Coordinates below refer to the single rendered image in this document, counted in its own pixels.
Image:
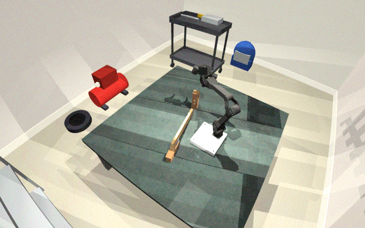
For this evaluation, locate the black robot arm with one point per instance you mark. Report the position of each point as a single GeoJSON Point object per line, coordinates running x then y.
{"type": "Point", "coordinates": [211, 83]}

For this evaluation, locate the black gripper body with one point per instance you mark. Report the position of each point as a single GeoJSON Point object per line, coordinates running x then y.
{"type": "Point", "coordinates": [196, 71]}

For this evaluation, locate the brown wooden rail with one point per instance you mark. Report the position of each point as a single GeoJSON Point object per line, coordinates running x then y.
{"type": "Point", "coordinates": [180, 131]}

